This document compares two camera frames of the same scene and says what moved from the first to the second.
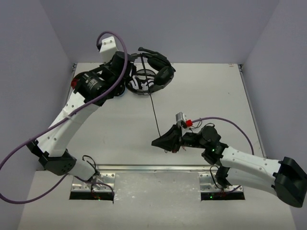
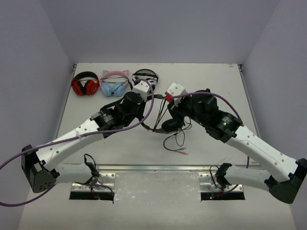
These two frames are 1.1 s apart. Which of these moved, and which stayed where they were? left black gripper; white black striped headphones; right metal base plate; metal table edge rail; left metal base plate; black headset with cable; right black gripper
Moved: right black gripper; black headset with cable; left black gripper
Stayed: metal table edge rail; right metal base plate; white black striped headphones; left metal base plate
